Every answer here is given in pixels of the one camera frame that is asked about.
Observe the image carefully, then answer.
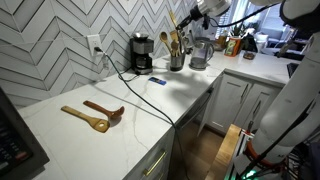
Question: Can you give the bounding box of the white cabinet door left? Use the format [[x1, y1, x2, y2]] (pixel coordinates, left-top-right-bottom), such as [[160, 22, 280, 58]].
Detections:
[[208, 75, 252, 133]]

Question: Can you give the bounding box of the orange floral canister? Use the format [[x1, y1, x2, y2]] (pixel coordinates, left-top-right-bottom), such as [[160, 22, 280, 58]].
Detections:
[[224, 37, 241, 57]]

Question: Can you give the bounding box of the dishwasher front panel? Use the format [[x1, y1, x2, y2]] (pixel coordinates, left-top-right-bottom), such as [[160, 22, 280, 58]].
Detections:
[[177, 87, 214, 130]]

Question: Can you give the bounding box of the light slotted wooden spatula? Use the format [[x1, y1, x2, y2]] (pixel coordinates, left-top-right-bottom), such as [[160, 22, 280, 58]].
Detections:
[[61, 106, 110, 133]]

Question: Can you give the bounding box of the small blue packet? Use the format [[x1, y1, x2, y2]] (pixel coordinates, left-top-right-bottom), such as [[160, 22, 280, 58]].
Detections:
[[148, 77, 167, 85]]

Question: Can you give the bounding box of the wooden spoon in holder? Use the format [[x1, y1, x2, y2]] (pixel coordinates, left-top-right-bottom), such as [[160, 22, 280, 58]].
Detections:
[[160, 32, 173, 55]]

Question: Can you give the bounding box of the dark brown wooden ladle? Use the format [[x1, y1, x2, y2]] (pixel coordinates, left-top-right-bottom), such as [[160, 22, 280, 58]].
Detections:
[[83, 100, 125, 120]]

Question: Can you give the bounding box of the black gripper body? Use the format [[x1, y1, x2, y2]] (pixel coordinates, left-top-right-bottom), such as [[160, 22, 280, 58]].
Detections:
[[190, 5, 203, 21]]

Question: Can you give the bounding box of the wooden spatula in holder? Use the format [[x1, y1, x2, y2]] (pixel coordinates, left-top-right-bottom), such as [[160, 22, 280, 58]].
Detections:
[[170, 30, 178, 42]]

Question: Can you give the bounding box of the light wooden spoon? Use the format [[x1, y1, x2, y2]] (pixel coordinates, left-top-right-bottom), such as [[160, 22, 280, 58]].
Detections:
[[169, 10, 181, 57]]

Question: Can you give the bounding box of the metal utensil holder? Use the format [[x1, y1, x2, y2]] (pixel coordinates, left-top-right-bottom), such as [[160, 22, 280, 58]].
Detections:
[[170, 54, 185, 71]]

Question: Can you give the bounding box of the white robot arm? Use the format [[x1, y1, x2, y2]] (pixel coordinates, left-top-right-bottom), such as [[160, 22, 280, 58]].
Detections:
[[234, 0, 320, 180]]

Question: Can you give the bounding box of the white wall outlet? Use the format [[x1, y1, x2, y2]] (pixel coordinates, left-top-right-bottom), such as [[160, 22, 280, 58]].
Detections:
[[87, 34, 102, 57]]

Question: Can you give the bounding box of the black power cable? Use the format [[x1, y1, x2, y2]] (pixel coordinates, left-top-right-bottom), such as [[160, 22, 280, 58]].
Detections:
[[94, 46, 191, 180]]

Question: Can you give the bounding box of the black stovetop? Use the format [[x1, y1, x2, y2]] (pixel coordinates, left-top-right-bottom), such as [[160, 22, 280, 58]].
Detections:
[[287, 63, 298, 77]]

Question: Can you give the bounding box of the brass drawer handle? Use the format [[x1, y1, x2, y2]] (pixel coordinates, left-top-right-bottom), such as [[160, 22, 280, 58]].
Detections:
[[143, 149, 167, 177]]

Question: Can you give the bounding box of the white cabinet door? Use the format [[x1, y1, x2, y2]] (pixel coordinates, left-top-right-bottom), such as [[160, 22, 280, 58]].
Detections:
[[234, 83, 280, 130], [208, 75, 252, 133]]

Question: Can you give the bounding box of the black microwave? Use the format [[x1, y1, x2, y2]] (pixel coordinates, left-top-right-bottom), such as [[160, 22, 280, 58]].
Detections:
[[0, 88, 50, 180]]

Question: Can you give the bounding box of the white cabinet door right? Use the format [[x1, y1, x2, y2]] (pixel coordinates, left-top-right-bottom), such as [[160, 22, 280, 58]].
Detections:
[[234, 83, 280, 130]]

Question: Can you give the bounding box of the wooden butcher block cart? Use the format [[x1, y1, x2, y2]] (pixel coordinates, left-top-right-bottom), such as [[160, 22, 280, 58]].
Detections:
[[205, 124, 241, 180]]

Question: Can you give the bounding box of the black drip coffee maker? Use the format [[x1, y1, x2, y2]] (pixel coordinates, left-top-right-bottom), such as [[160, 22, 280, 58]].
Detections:
[[130, 33, 154, 75]]

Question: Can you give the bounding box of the glass electric kettle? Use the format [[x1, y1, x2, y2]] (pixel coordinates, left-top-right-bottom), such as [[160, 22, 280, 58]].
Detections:
[[189, 40, 214, 70]]

